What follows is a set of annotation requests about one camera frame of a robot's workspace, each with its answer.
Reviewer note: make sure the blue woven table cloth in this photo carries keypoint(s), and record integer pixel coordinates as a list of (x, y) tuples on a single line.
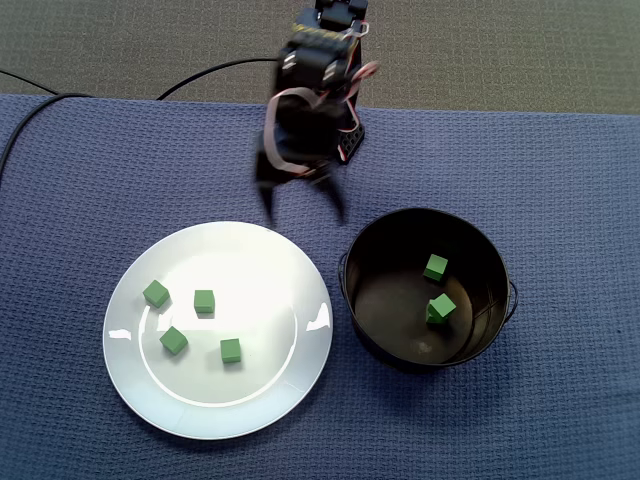
[(550, 250)]

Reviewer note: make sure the green cube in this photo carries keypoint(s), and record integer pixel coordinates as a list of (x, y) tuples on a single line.
[(430, 316), (435, 267), (173, 340), (156, 293), (204, 301), (230, 350), (443, 306)]

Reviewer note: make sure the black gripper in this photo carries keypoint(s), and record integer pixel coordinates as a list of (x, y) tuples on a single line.
[(292, 167)]

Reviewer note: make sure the black round container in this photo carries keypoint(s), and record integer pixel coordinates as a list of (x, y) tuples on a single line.
[(385, 300)]

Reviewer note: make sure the white round plate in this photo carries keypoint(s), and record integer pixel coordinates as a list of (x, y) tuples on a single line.
[(215, 400)]

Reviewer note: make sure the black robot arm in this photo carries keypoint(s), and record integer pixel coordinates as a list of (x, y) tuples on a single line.
[(320, 50)]

